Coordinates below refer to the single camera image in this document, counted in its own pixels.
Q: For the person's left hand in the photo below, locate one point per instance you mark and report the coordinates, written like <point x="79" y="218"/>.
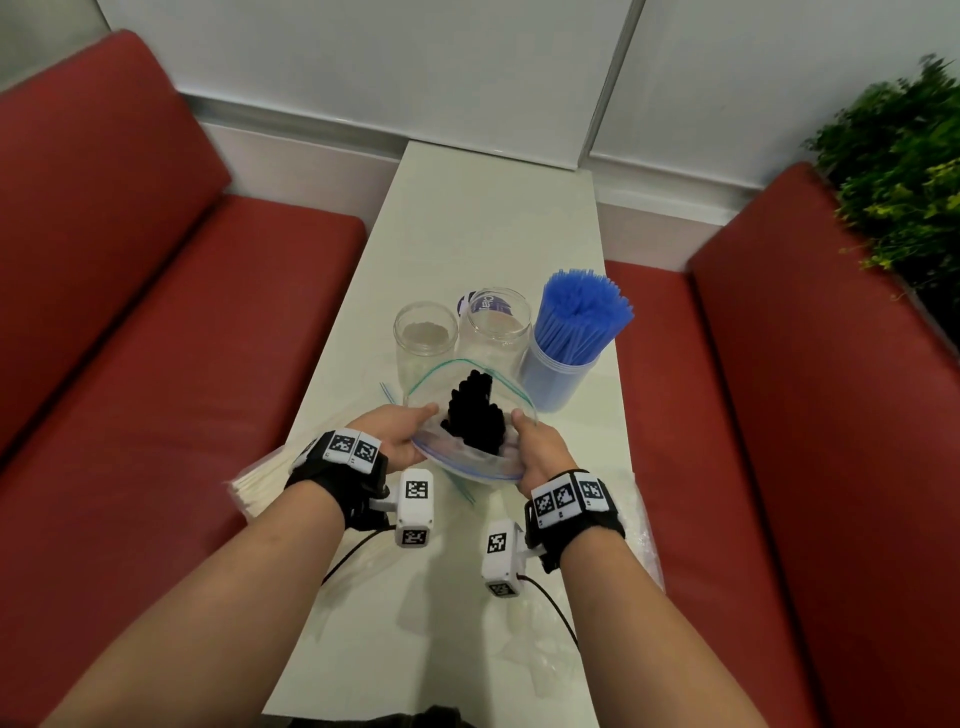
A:
<point x="394" y="439"/>

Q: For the person's right hand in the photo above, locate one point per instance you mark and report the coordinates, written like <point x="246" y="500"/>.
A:
<point x="544" y="454"/>

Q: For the frosted plastic jar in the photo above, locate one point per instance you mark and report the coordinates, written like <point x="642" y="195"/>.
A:
<point x="555" y="382"/>

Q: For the bag of black straws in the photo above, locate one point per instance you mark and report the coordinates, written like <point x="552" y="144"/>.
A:
<point x="476" y="420"/>

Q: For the clear bag with white strips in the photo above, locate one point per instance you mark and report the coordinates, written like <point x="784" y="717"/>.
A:
<point x="465" y="465"/>

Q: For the clear glass jar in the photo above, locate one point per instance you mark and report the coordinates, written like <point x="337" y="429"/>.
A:
<point x="495" y="334"/>
<point x="424" y="345"/>

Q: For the clear plastic bag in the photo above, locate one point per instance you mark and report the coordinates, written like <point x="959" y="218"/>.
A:
<point x="637" y="540"/>

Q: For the small bunch of blue straws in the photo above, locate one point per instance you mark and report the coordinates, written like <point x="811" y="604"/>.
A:
<point x="581" y="315"/>

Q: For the person's right forearm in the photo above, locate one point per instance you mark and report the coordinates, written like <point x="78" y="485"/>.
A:
<point x="652" y="637"/>

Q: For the person's left forearm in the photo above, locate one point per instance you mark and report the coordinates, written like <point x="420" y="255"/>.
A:
<point x="202" y="615"/>

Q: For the person's dark clothing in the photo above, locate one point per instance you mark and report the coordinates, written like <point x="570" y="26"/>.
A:
<point x="435" y="718"/>

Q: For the black left wristband with markers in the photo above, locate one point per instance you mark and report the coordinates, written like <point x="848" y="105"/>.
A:
<point x="334" y="484"/>

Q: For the black wristband with markers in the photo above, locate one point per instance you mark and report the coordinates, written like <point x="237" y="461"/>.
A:
<point x="334" y="484"/>
<point x="581" y="536"/>

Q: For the black right wristband with markers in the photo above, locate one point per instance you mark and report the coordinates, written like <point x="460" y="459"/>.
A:
<point x="581" y="536"/>

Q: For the red sofa beside plant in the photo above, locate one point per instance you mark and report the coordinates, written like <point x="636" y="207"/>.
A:
<point x="840" y="450"/>

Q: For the green plant hedge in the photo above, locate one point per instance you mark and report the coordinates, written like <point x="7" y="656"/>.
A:
<point x="900" y="172"/>

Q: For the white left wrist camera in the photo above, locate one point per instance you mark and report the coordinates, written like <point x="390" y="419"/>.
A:
<point x="414" y="517"/>

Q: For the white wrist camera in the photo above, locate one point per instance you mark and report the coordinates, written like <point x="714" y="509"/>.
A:
<point x="414" y="517"/>
<point x="501" y="566"/>

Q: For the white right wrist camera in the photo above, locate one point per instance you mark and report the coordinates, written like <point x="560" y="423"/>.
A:
<point x="501" y="566"/>

